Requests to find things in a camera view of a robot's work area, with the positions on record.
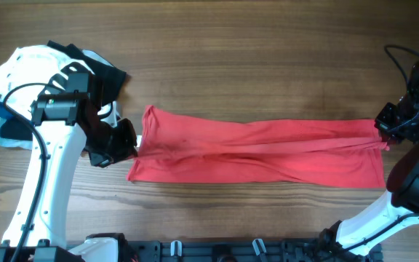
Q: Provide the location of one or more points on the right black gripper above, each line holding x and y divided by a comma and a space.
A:
389, 118

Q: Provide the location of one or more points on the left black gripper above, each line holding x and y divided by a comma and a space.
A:
118, 142

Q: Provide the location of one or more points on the red printed t-shirt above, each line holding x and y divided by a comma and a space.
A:
184, 149

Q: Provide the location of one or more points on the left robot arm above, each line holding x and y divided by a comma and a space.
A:
64, 124

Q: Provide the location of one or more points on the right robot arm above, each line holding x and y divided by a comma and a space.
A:
398, 207

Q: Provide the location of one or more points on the black folded garment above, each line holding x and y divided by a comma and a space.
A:
112, 77

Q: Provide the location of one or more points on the dark blue folded garment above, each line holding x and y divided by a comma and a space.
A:
4, 113

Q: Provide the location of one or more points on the white folded shirt black letters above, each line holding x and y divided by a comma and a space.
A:
34, 65

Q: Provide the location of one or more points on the light blue folded garment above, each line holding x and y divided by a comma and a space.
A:
13, 134

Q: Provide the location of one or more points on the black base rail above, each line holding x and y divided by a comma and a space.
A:
286, 250

